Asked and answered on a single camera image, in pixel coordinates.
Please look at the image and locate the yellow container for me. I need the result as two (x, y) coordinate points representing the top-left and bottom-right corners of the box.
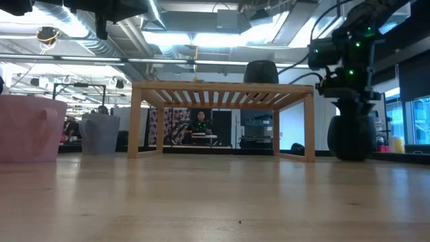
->
(388, 135), (406, 154)

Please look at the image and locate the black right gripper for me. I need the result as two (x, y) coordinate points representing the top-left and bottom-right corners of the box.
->
(315, 33), (384, 118)

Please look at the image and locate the silver ventilation duct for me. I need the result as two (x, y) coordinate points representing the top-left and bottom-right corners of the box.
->
(33, 0), (122, 58)

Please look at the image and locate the black tall cabinet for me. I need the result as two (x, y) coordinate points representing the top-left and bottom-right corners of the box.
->
(211, 110), (233, 147)

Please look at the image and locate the lavender coffee mug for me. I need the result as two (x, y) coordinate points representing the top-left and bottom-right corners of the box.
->
(78, 113), (122, 157)

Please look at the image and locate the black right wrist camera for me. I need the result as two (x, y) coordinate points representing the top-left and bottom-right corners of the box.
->
(308, 37), (344, 71)

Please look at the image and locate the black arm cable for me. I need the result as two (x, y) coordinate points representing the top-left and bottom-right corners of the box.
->
(310, 0), (354, 42)
(277, 52), (310, 76)

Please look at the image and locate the black mug orange inside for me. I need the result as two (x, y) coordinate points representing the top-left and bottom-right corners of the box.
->
(327, 112), (378, 162)

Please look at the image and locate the pink coffee mug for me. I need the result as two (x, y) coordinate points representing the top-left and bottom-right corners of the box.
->
(0, 94), (69, 164)

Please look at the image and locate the person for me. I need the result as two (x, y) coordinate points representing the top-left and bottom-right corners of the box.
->
(64, 116), (81, 143)
(185, 110), (214, 146)

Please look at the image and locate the slatted wooden rack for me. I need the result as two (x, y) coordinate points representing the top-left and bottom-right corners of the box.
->
(127, 80), (316, 163)

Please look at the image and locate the all black coffee mug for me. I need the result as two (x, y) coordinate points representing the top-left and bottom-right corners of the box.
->
(243, 60), (280, 85)

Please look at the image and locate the floral patterned panel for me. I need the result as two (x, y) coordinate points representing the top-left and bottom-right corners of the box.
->
(148, 107), (191, 147)

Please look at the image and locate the grey ceiling box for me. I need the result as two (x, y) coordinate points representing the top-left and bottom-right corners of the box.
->
(216, 9), (242, 34)

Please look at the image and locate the black metal frame stand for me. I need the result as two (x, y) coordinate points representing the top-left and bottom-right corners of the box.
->
(51, 82), (108, 106)

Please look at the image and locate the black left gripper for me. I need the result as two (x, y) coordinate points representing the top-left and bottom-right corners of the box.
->
(62, 0), (149, 41)

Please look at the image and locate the grey printer stack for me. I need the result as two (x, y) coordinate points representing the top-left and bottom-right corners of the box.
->
(242, 114), (274, 139)

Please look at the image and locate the black ceiling device yellow cable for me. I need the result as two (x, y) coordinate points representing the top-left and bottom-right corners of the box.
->
(36, 26), (60, 46)

